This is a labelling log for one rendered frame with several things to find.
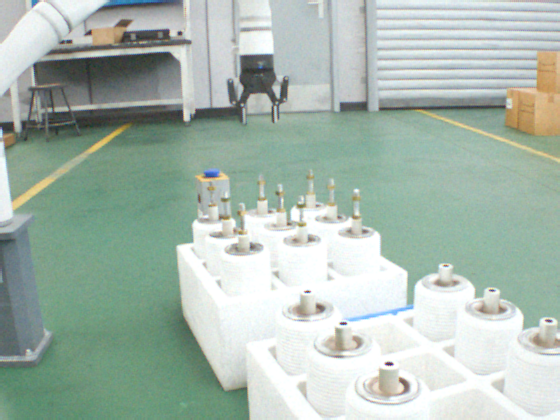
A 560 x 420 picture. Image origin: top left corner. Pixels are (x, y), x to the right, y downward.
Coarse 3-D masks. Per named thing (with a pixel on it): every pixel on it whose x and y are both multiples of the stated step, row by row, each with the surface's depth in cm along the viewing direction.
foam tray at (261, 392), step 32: (384, 320) 101; (256, 352) 92; (384, 352) 102; (416, 352) 89; (448, 352) 91; (256, 384) 91; (288, 384) 82; (448, 384) 86; (480, 384) 79; (256, 416) 94; (288, 416) 78; (448, 416) 79; (480, 416) 79; (512, 416) 72; (544, 416) 71
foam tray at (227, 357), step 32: (192, 256) 137; (192, 288) 132; (288, 288) 116; (320, 288) 116; (352, 288) 119; (384, 288) 121; (192, 320) 137; (224, 320) 111; (256, 320) 113; (224, 352) 112; (224, 384) 114
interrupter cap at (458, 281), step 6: (426, 276) 99; (432, 276) 99; (438, 276) 99; (456, 276) 98; (462, 276) 98; (426, 282) 97; (432, 282) 97; (456, 282) 96; (462, 282) 96; (468, 282) 95; (432, 288) 94; (438, 288) 94; (444, 288) 94; (450, 288) 94; (456, 288) 93; (462, 288) 93
